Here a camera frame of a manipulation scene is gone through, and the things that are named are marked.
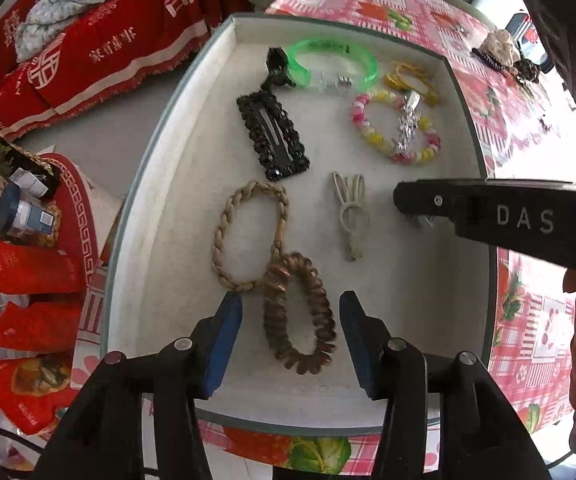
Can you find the red printed blanket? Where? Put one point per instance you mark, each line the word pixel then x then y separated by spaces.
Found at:
pixel 118 50

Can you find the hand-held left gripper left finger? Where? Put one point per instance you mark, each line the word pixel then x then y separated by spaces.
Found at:
pixel 220 350

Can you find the cream scrunchie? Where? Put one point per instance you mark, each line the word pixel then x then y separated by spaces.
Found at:
pixel 500 44

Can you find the white jewelry tray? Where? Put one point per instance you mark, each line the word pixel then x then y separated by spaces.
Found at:
pixel 178 170

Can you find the small hair clip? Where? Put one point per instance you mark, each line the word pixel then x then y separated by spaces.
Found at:
pixel 460 30

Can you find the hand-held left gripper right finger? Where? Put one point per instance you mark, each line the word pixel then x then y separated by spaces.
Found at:
pixel 360 350

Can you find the silver rhinestone hairpin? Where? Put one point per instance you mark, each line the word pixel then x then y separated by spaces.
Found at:
pixel 408 130

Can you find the small black claw clip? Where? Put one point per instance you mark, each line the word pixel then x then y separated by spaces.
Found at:
pixel 278 67

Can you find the black oval hair clip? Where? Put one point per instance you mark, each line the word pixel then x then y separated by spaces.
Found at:
pixel 485 56

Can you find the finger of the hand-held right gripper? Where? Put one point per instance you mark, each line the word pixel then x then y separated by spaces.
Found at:
pixel 420 200

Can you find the black beaded snap hair clip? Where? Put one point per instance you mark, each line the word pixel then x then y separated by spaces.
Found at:
pixel 253 125

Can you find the red patterned bag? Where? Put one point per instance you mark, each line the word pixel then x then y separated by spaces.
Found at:
pixel 80 205

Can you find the grey knitted cloth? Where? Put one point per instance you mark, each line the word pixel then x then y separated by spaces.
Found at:
pixel 68 0

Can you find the red snack packet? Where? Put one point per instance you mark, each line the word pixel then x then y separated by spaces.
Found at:
pixel 18 400
pixel 28 270
pixel 28 327

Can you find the green translucent bangle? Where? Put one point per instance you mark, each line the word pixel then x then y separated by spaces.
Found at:
pixel 298 67

